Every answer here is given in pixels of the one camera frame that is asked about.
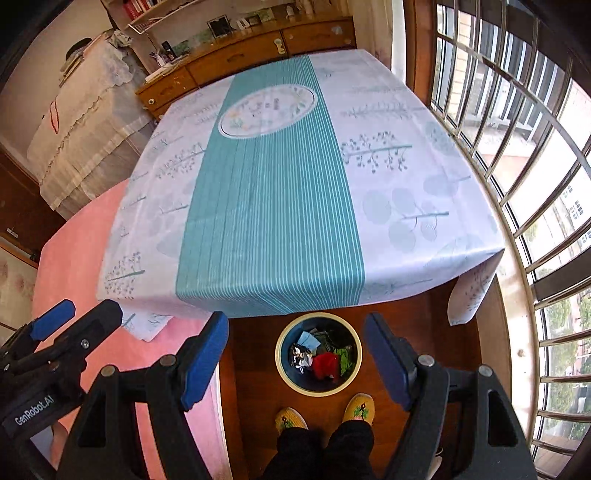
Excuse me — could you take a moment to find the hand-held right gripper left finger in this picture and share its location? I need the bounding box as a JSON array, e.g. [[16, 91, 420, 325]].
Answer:
[[55, 311, 230, 480]]

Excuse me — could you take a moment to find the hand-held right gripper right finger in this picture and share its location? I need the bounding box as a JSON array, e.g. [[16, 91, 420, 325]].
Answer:
[[364, 313, 539, 480]]

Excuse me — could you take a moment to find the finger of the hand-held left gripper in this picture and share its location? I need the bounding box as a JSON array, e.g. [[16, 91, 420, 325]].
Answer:
[[14, 300, 123, 371], [0, 299, 76, 357]]

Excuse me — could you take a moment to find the red wrapper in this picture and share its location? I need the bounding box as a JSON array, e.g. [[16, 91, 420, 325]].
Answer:
[[311, 352, 342, 380]]

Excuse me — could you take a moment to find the blue bin with cream rim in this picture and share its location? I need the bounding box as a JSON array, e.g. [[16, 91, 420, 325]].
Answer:
[[274, 312, 363, 395]]

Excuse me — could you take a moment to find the blue face mask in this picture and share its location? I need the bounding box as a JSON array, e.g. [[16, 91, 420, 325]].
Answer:
[[295, 330, 321, 354]]

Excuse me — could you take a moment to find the black shiny wrapper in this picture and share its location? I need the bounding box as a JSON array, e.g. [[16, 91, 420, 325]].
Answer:
[[288, 344, 315, 368]]

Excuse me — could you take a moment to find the yellow knitted slipper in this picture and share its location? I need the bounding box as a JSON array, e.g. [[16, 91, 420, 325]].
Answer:
[[276, 407, 309, 435], [342, 393, 376, 423]]

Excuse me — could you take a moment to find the pink bed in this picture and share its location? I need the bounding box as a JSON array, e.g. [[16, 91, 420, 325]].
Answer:
[[30, 178, 227, 480]]

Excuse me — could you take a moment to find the white lace cover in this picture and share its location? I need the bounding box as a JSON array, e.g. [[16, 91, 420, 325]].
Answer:
[[25, 30, 155, 208]]

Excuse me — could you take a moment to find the tree print tablecloth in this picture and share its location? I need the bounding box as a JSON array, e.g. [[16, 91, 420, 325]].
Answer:
[[95, 48, 505, 342]]

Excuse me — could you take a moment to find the white power strip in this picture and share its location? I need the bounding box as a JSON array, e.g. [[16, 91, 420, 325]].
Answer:
[[145, 65, 186, 82]]

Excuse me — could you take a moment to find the wooden dresser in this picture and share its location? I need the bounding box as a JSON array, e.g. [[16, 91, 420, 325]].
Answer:
[[136, 16, 357, 121]]

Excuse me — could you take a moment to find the beige curtain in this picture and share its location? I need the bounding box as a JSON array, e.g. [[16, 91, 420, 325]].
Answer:
[[353, 0, 407, 79]]

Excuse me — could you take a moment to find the row of red books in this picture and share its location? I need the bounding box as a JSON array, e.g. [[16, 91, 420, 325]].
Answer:
[[122, 0, 162, 19]]

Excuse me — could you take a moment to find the white wire basket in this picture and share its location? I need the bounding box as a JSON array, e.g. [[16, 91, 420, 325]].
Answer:
[[127, 16, 161, 36]]

